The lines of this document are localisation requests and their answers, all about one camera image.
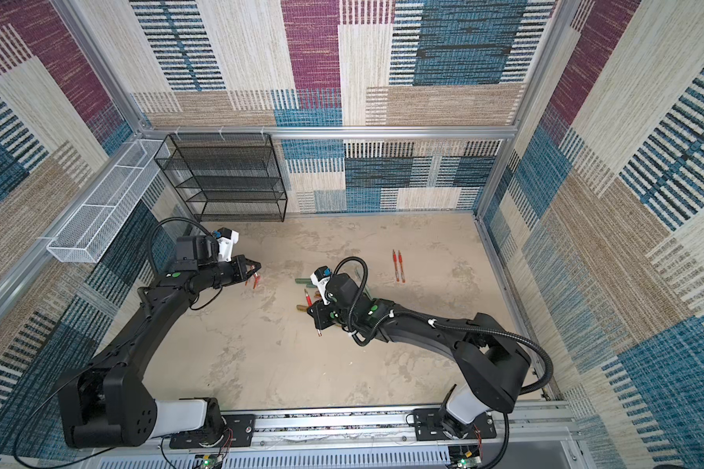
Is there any red gel pen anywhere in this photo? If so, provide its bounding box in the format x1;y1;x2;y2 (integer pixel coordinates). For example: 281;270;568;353
392;249;401;283
397;250;406;283
304;290;322;336

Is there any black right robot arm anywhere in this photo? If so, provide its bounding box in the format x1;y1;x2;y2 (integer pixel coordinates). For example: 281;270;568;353
307;268;531;439

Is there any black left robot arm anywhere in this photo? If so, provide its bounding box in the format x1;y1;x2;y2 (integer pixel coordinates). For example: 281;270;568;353
58;228;260;449

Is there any dark green marker pen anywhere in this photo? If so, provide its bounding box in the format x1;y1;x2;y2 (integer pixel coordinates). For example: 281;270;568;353
295;277;314;287

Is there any black mesh shelf rack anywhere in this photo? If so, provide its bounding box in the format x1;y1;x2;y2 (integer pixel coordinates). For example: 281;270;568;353
154;133;287;223

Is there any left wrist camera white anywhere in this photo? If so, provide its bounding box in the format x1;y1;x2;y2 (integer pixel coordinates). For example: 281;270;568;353
213;228;240;262

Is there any white wire mesh basket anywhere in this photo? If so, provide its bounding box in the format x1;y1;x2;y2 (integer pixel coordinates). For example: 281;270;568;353
47;140;162;264

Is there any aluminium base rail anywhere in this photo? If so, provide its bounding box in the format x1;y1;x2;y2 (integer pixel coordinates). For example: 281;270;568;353
84;402;594;468

